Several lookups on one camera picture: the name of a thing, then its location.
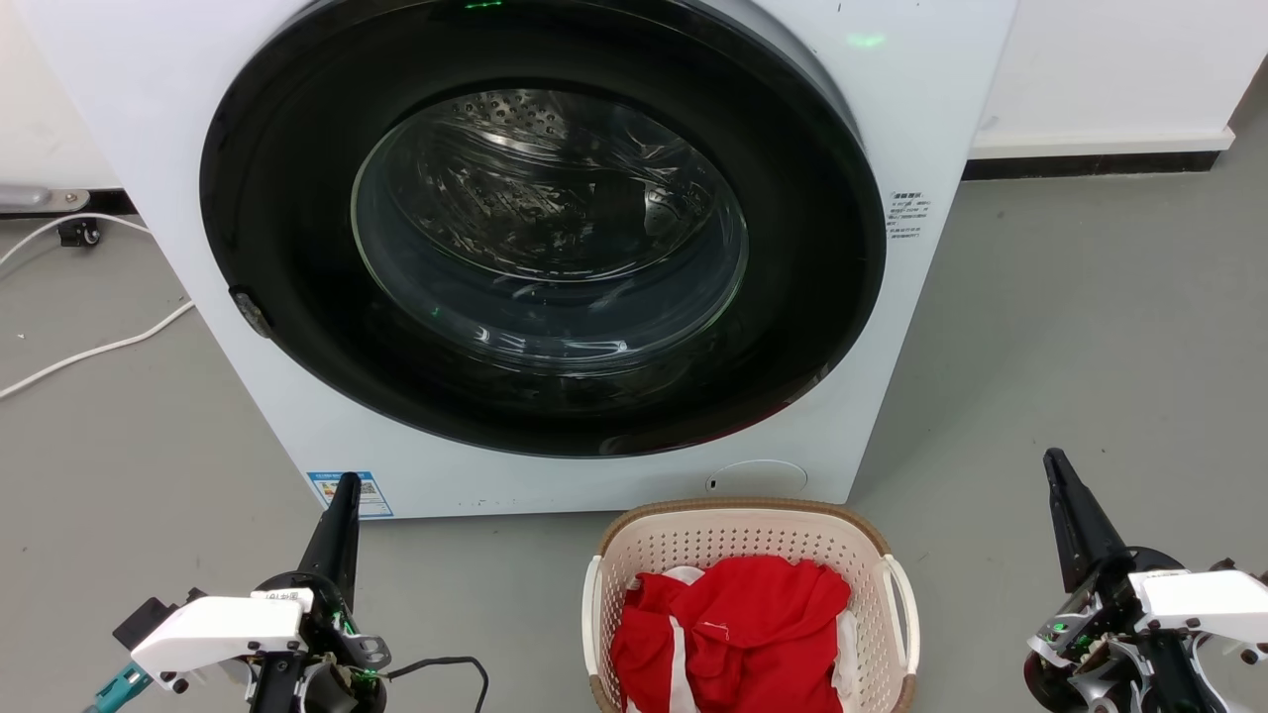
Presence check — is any white power cable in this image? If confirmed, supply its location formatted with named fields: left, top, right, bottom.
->
left=0, top=212, right=196, bottom=400

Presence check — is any red garment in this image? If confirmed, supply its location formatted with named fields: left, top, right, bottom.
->
left=609, top=556, right=853, bottom=713

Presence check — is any black round washer door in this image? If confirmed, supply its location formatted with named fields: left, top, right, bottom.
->
left=199, top=0, right=888, bottom=458

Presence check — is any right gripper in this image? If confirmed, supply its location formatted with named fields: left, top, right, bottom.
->
left=1023, top=448, right=1229, bottom=713

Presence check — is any white text label sticker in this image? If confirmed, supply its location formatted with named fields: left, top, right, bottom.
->
left=885, top=190, right=933, bottom=242

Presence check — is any grey metal bar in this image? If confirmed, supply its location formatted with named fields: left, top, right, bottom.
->
left=0, top=185, right=91, bottom=214

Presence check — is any cream plastic laundry basket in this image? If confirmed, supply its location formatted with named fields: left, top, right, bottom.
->
left=581, top=497, right=921, bottom=713

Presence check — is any white front-load washing machine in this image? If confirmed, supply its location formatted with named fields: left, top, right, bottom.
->
left=22, top=0, right=1019, bottom=520

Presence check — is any teal cable connector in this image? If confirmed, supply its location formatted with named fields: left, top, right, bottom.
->
left=83, top=664, right=153, bottom=713

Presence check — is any round white filter cover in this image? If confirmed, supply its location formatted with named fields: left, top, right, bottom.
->
left=705, top=459, right=809, bottom=498

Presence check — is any blue energy label sticker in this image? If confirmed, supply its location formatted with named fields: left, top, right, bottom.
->
left=306, top=470, right=394, bottom=520

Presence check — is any thin black left gripper cable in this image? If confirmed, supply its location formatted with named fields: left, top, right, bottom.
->
left=380, top=656, right=491, bottom=713

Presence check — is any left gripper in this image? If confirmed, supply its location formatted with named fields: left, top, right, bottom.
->
left=248, top=472, right=393, bottom=713

